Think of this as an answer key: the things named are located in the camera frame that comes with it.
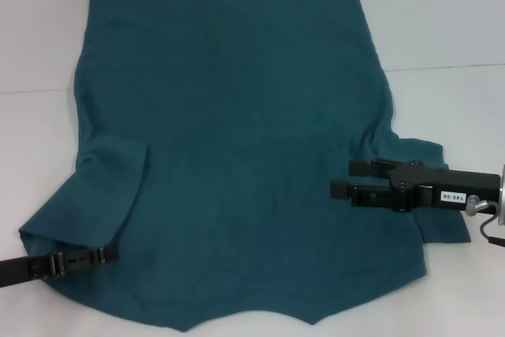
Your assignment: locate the silver elbow plug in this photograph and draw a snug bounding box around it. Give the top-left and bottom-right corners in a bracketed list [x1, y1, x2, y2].
[464, 196, 488, 218]

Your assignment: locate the blue shirt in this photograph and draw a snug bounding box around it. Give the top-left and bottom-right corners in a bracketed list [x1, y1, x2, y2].
[17, 0, 473, 334]

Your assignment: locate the dark right arm cable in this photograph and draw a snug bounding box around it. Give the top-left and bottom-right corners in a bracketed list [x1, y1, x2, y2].
[477, 202, 505, 248]

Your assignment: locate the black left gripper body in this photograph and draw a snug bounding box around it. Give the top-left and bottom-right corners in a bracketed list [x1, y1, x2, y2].
[0, 253, 54, 289]

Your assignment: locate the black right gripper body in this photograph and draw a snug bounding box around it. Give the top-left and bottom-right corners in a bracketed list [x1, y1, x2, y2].
[389, 159, 501, 214]

